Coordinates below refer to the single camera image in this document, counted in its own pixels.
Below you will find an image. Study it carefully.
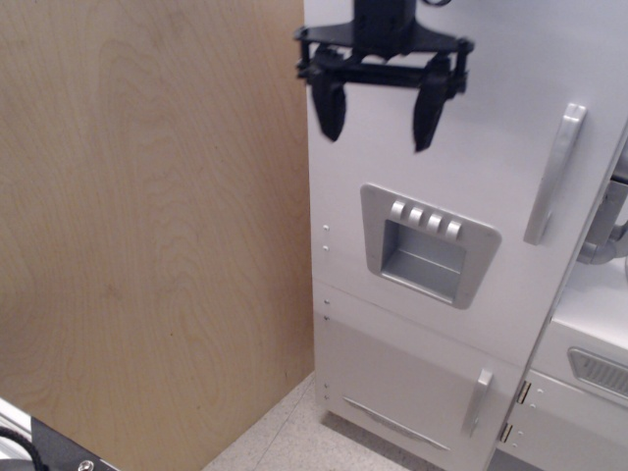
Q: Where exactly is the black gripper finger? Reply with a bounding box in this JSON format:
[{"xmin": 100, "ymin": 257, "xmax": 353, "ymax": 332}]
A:
[
  {"xmin": 308, "ymin": 46, "xmax": 346, "ymax": 141},
  {"xmin": 413, "ymin": 54, "xmax": 450, "ymax": 152}
]

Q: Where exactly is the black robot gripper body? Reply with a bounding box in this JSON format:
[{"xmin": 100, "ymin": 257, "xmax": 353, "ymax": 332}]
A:
[{"xmin": 294, "ymin": 1, "xmax": 474, "ymax": 98}]

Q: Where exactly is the white fridge door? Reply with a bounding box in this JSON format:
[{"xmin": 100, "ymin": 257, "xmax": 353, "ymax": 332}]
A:
[
  {"xmin": 308, "ymin": 1, "xmax": 627, "ymax": 366},
  {"xmin": 313, "ymin": 282, "xmax": 521, "ymax": 470}
]

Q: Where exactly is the silver ice dispenser panel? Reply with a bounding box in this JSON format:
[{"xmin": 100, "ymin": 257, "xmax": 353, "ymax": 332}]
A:
[{"xmin": 360, "ymin": 183, "xmax": 501, "ymax": 309}]

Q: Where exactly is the grey toy sink faucet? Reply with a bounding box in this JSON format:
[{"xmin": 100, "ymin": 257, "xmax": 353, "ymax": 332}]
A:
[{"xmin": 576, "ymin": 146, "xmax": 628, "ymax": 281}]

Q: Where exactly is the light plywood panel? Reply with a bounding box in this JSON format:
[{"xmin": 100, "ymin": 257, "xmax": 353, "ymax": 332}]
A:
[{"xmin": 1, "ymin": 1, "xmax": 313, "ymax": 470}]

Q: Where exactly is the upper brass hinge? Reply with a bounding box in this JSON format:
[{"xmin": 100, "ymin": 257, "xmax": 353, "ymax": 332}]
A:
[{"xmin": 516, "ymin": 380, "xmax": 531, "ymax": 404}]

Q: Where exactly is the brass hinge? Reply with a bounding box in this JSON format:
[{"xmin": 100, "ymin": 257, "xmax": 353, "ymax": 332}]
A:
[
  {"xmin": 498, "ymin": 422, "xmax": 513, "ymax": 444},
  {"xmin": 516, "ymin": 380, "xmax": 531, "ymax": 404}
]

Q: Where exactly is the silver oven vent plate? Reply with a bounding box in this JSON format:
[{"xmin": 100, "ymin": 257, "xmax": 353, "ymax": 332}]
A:
[{"xmin": 567, "ymin": 347, "xmax": 628, "ymax": 397}]

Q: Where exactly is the lower brass hinge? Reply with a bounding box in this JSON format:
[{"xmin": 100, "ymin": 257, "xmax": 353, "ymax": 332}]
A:
[{"xmin": 498, "ymin": 422, "xmax": 513, "ymax": 444}]

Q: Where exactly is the silver upper door handle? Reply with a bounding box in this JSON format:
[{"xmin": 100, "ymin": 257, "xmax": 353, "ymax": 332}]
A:
[{"xmin": 523, "ymin": 103, "xmax": 587, "ymax": 245}]

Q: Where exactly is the silver door handle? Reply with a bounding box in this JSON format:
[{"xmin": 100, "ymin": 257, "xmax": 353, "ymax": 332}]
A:
[
  {"xmin": 461, "ymin": 369, "xmax": 494, "ymax": 437},
  {"xmin": 523, "ymin": 103, "xmax": 587, "ymax": 245}
]

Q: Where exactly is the silver lower door handle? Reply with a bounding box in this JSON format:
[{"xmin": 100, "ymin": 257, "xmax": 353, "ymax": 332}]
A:
[{"xmin": 461, "ymin": 369, "xmax": 494, "ymax": 437}]

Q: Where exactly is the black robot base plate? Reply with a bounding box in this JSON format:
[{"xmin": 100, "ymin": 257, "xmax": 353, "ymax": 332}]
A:
[{"xmin": 1, "ymin": 398, "xmax": 118, "ymax": 471}]

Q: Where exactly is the black braided cable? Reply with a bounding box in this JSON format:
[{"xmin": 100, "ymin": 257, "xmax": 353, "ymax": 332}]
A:
[{"xmin": 0, "ymin": 425, "xmax": 48, "ymax": 471}]

